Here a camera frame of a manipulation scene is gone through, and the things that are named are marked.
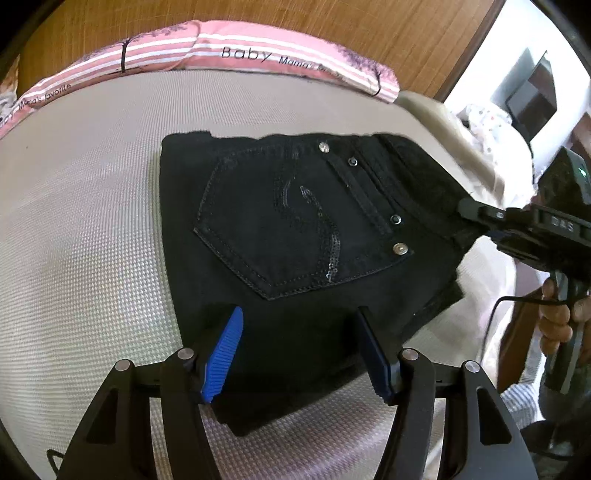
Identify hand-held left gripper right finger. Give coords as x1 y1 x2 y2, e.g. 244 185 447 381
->
355 307 529 480

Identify black denim pants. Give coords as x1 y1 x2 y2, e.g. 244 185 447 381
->
159 130 485 438

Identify white dotted cloth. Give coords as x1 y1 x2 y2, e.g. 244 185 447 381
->
455 102 537 185

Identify wooden bed frame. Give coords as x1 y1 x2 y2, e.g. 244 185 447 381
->
498 263 550 393

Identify grey striped cloth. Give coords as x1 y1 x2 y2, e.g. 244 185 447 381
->
501 377 551 431

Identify pink striped pillow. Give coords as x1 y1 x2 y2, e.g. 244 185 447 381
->
0 19 400 139

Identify white textured mattress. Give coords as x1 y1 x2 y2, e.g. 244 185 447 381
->
0 67 462 480

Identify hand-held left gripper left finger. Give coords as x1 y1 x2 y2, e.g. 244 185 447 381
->
60 305 245 480

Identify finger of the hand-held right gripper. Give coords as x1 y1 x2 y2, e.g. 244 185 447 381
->
488 231 527 261
456 198 509 229

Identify person's right hand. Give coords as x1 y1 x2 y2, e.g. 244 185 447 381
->
537 277 577 357

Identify beige bed sheet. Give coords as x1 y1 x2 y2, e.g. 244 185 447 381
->
396 90 546 416

